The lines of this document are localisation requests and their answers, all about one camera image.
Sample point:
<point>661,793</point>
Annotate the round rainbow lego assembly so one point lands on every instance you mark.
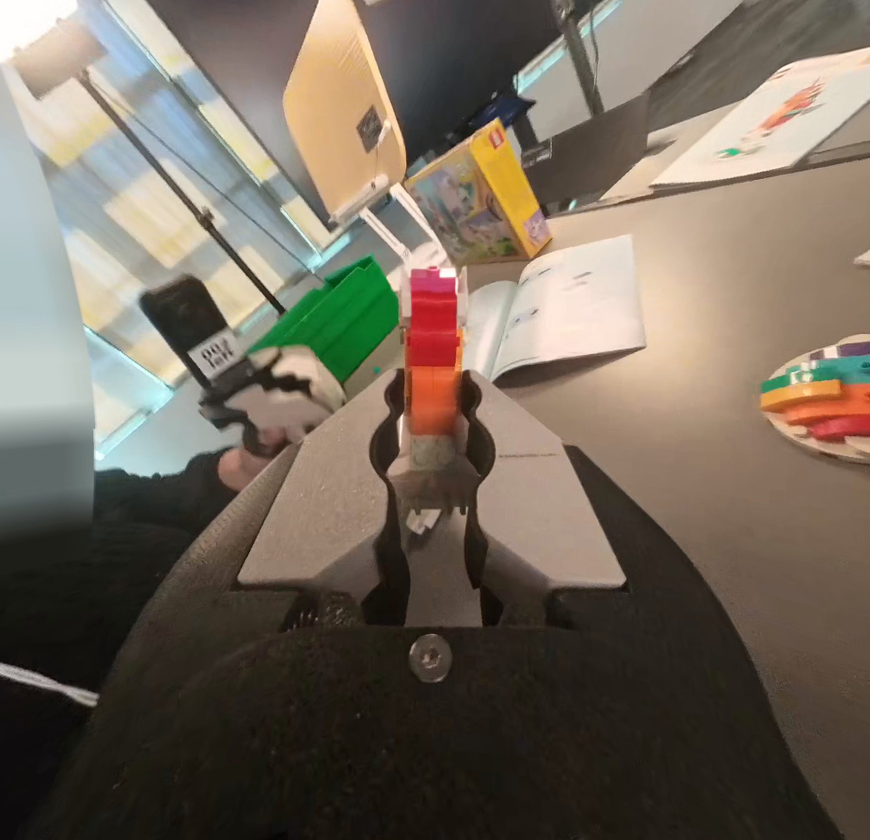
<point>815,405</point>

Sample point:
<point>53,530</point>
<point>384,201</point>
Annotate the person's left hand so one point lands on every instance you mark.
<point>238,469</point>

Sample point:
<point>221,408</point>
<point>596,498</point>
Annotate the black laptop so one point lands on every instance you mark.
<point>591,160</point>

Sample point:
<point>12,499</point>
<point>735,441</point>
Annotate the open light blue instruction booklet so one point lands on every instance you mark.
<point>571,296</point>

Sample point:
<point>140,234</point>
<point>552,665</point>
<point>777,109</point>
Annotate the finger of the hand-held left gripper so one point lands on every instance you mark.
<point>299,364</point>
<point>285,408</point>

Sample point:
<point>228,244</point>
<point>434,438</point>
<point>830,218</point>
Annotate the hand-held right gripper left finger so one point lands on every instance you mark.
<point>319,500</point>

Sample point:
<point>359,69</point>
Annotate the black light stand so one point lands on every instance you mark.
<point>204,218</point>

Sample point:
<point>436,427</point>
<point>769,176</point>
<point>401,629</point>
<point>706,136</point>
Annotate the person's black sweater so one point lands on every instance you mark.
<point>41,595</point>

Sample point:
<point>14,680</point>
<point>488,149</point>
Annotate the yellow lego set box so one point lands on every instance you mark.
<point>476,201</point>

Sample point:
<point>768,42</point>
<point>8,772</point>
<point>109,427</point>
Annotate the white lego unicorn model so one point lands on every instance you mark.
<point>431,337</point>

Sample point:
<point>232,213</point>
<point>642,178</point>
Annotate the green plastic bin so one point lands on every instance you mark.
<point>340,323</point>

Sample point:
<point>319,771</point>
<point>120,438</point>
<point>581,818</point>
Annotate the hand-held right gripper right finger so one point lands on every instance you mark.
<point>537,514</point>

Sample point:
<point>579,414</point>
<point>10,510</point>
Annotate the instruction booklet orange animal cover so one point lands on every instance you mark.
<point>761,126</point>

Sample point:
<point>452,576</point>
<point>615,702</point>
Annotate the beige wooden chair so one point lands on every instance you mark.
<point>340,92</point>

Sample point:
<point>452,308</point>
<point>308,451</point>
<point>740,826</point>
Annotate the person's left forearm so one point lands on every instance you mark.
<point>156,493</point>

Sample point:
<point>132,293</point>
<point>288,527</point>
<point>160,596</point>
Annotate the metal monitor stand pole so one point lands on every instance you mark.
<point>578,45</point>

